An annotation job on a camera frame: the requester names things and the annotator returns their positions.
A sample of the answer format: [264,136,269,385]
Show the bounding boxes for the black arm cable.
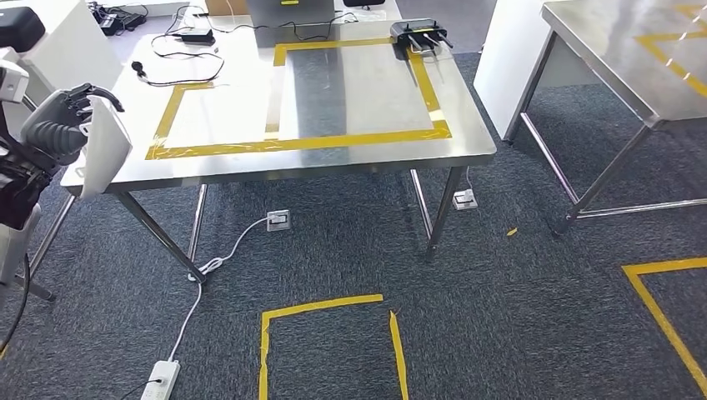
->
[0,252,32,354]

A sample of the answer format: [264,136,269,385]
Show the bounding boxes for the black power adapter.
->
[179,27,217,47]

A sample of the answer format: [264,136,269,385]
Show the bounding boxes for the long white power strip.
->
[138,359,183,400]

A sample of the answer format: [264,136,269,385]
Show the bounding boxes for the black cable with plug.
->
[130,32,227,88]

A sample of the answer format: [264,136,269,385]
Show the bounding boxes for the black cable bundle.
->
[87,0,150,38]

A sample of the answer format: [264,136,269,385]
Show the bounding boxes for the white power strip cable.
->
[165,217,270,366]

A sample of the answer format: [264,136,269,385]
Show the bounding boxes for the white curved plastic part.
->
[79,94,134,202]

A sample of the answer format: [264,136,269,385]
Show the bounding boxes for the black router with antennas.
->
[389,17,455,58]

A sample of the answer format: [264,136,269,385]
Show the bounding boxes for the metal floor socket box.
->
[266,209,292,233]
[452,189,479,212]

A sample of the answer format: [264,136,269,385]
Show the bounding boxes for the brown cardboard box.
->
[204,0,251,17]

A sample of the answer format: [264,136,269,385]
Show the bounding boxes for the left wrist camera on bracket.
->
[0,47,32,158]

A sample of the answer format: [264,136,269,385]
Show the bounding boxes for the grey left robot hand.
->
[21,82,126,138]

